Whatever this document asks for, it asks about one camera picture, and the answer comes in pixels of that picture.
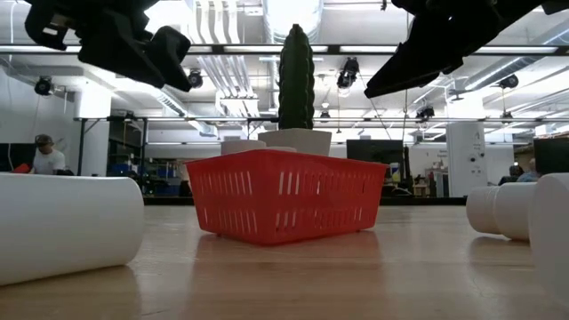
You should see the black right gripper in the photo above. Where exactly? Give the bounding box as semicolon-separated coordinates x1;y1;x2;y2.
364;0;546;99

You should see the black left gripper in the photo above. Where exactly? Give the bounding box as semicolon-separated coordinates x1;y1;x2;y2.
24;0;193;92

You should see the red plastic slotted basket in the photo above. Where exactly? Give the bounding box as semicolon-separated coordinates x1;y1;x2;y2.
184;148;390;247

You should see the black computer monitor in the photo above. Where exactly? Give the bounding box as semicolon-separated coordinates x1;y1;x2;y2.
533;137;569;177
346;139;405;166
0;142;37;173

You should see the white square column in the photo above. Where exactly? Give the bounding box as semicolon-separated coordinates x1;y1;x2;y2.
445;122;487;198

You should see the green cactus plant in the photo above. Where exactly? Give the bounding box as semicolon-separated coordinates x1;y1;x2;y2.
277;23;316;131

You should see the person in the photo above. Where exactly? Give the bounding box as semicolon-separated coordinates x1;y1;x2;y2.
497;164;525;187
28;132;68;176
517;157;541;183

